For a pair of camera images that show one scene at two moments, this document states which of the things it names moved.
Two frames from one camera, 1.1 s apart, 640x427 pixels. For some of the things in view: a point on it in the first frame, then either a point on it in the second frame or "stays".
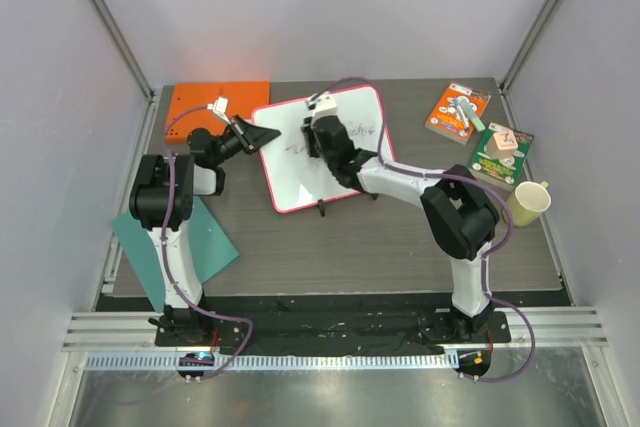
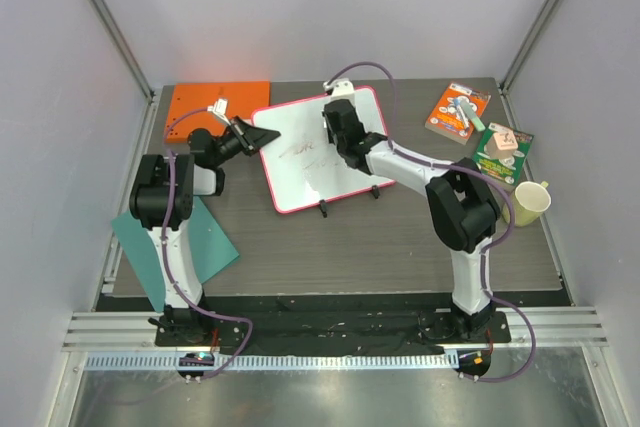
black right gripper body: [310, 130] → [357, 145]
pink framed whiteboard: [296, 179] stays
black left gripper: [251, 138] stays
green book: [504, 172] stays
